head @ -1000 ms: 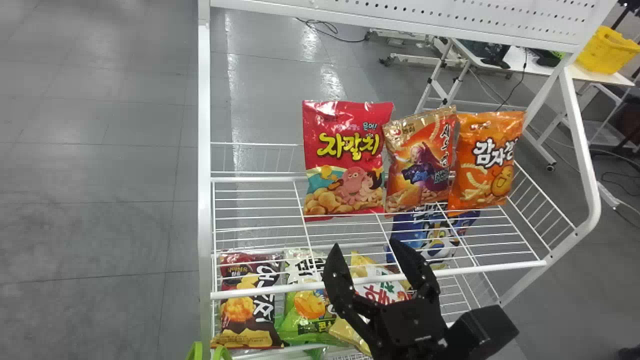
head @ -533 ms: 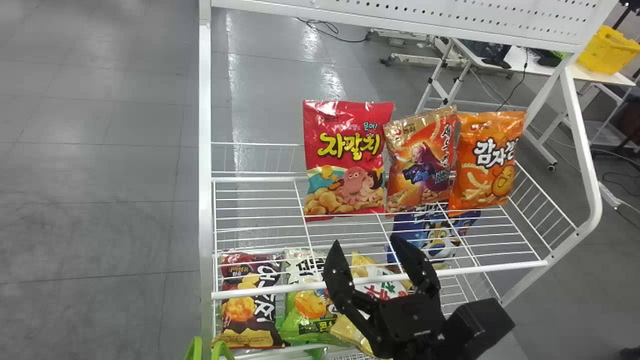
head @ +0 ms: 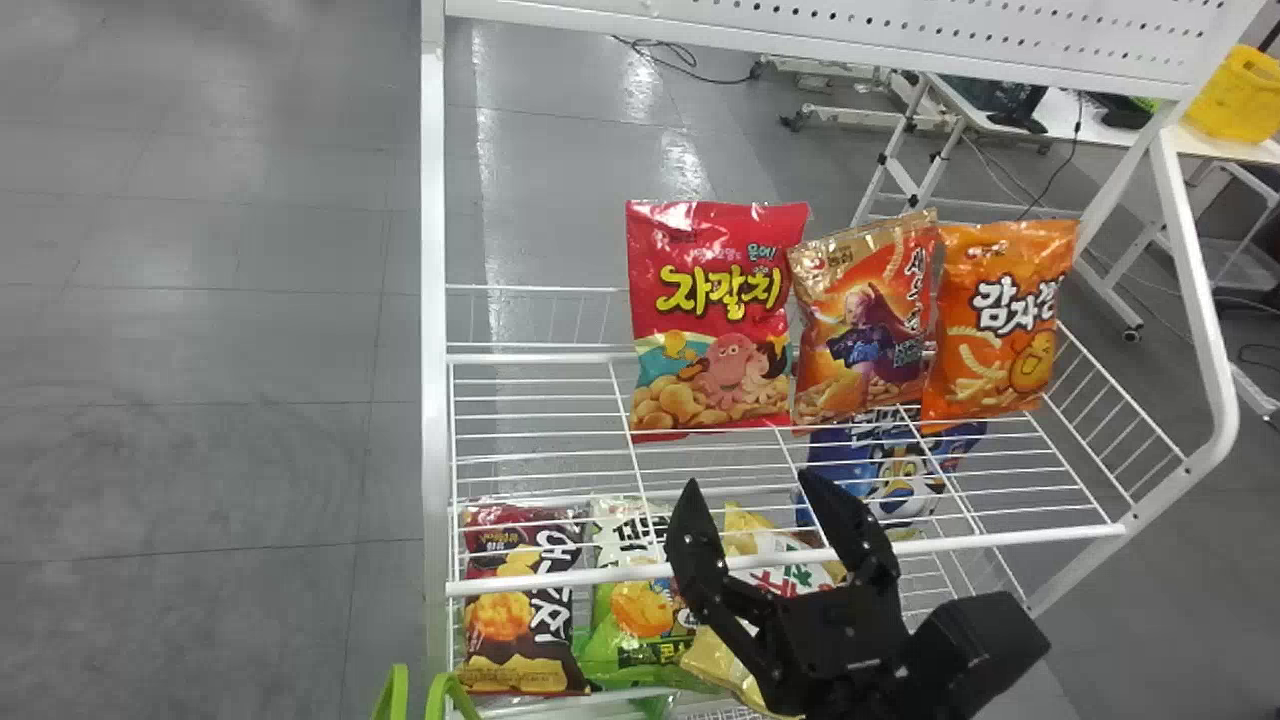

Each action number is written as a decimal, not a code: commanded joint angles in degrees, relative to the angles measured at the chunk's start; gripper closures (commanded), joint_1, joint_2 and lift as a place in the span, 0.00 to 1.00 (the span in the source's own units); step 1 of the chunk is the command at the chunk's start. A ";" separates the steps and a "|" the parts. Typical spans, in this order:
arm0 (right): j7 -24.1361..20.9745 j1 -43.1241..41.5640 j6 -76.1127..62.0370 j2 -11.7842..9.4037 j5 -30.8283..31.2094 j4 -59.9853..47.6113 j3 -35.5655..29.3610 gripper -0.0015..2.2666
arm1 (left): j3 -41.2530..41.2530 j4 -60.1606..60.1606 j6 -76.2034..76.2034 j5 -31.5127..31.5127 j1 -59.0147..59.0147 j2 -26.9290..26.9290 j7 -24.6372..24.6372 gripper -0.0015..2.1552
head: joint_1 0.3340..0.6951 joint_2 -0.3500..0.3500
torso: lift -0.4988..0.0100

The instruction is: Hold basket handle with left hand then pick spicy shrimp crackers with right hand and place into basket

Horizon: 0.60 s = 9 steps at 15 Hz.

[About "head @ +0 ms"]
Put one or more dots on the dark red snack packet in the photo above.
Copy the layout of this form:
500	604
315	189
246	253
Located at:
515	620

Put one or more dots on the gold snack packet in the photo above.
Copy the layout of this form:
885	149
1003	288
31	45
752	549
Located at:
860	300

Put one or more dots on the yellow snack packet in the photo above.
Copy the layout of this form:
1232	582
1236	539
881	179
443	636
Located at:
775	570

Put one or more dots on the yellow basket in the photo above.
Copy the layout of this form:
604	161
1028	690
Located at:
1240	95

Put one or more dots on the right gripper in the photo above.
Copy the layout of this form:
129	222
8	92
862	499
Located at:
850	655

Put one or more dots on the green snack packet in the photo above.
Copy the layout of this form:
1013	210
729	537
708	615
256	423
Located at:
635	610

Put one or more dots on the orange snack packet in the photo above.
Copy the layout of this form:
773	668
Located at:
1000	320

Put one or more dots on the white side table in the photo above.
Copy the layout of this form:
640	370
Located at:
1062	112

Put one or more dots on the blue snack packet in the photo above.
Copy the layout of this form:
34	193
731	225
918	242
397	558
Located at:
900	470

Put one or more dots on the green basket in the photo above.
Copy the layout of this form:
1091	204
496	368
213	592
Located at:
443	695

